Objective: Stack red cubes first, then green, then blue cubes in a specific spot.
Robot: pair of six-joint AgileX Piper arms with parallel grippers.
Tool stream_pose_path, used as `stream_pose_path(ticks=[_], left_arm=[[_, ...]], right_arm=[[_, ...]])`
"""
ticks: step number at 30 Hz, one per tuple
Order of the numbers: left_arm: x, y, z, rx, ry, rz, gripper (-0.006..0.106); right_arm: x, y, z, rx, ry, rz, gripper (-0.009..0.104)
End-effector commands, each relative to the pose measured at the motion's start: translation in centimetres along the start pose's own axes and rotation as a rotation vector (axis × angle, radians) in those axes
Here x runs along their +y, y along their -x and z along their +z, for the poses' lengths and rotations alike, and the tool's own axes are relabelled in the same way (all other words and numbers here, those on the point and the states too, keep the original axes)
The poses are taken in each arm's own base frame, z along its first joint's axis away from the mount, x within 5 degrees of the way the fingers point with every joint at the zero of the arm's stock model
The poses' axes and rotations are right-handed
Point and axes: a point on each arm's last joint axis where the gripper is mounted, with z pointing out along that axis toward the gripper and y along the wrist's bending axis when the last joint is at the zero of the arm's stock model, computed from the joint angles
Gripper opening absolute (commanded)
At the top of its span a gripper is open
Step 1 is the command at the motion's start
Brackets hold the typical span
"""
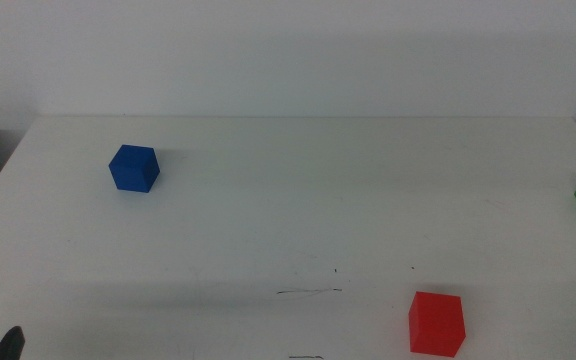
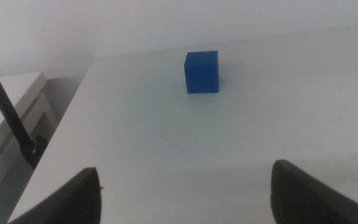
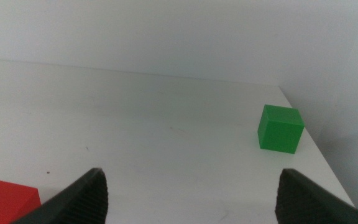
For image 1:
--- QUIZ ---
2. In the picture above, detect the blue cube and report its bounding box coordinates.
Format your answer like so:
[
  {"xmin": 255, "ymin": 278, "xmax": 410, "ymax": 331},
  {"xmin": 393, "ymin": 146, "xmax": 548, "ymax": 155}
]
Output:
[{"xmin": 108, "ymin": 144, "xmax": 161, "ymax": 194}]

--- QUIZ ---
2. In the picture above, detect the red cube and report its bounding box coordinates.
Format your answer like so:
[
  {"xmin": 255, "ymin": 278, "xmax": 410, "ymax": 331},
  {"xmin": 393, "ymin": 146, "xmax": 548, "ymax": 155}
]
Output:
[{"xmin": 408, "ymin": 291, "xmax": 467, "ymax": 358}]

